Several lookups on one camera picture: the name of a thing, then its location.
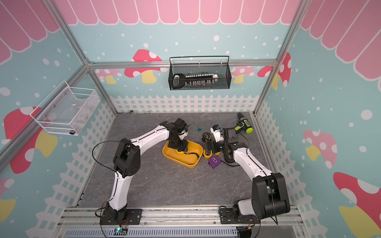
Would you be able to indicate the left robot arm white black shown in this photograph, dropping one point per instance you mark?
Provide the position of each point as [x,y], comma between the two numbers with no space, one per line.
[127,162]

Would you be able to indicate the purple tape measure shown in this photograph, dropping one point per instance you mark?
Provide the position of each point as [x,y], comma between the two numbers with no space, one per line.
[214,161]

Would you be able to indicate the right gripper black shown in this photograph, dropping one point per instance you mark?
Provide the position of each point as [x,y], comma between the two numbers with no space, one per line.
[214,148]

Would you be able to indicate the socket set rail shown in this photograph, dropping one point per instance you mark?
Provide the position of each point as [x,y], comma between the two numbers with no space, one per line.
[180,81]

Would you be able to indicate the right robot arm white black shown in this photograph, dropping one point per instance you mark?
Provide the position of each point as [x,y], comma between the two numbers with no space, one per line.
[269,196]

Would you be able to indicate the yellow storage box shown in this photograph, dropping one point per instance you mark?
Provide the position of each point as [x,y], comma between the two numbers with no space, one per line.
[189,159]

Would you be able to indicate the small green circuit board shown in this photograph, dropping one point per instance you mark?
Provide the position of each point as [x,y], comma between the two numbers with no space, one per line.
[120,231]

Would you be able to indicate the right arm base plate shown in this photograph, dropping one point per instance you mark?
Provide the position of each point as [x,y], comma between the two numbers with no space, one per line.
[232,216]

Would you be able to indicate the white wire wall basket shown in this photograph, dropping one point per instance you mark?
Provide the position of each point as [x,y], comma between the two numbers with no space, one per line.
[66,110]

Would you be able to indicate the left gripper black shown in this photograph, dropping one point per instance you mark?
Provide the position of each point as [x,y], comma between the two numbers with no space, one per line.
[182,147]

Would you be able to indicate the green black cordless drill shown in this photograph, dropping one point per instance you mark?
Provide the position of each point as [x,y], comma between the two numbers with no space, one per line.
[243,124]

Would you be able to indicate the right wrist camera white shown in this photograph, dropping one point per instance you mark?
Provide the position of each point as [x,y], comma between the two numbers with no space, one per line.
[218,133]

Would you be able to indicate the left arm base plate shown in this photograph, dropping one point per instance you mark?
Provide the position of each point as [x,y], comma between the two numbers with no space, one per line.
[122,217]

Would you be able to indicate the grey slotted cable duct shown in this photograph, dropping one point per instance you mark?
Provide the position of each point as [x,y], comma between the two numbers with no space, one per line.
[155,232]

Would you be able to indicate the small yellow tape measure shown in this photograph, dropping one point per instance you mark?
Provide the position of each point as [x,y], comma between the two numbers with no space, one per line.
[207,154]

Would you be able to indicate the black wire wall basket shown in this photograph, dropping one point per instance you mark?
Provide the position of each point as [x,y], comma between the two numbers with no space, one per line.
[200,65]

